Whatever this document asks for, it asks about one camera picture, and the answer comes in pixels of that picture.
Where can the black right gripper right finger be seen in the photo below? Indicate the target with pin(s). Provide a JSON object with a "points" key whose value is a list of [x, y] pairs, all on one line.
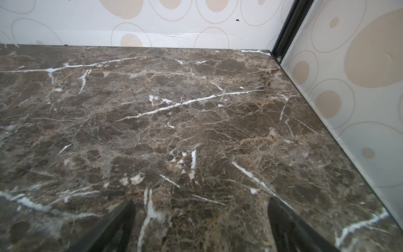
{"points": [[293, 234]]}

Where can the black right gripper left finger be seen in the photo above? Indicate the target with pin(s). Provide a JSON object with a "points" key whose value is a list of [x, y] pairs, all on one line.
{"points": [[112, 233]]}

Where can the black corner frame post right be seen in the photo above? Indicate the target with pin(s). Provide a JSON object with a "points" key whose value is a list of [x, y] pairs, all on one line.
{"points": [[293, 22]]}

